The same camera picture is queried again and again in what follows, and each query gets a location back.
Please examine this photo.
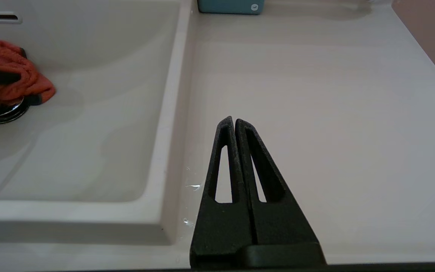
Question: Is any white sink basin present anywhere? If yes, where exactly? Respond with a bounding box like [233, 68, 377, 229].
[0, 0, 193, 246]

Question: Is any orange cleaning cloth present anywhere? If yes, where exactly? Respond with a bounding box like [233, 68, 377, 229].
[0, 40, 56, 105]

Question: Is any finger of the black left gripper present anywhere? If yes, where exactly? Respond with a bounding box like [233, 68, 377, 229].
[0, 71, 23, 85]
[0, 93, 44, 107]

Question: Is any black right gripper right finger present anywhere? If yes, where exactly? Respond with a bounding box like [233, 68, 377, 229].
[235, 118, 326, 266]

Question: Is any chrome drain stopper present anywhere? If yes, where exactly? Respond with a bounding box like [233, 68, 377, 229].
[0, 96, 30, 124]

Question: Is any blue plastic box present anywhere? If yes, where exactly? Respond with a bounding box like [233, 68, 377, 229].
[197, 0, 266, 15]

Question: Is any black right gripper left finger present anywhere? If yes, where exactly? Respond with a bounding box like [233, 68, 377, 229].
[190, 116, 256, 269]

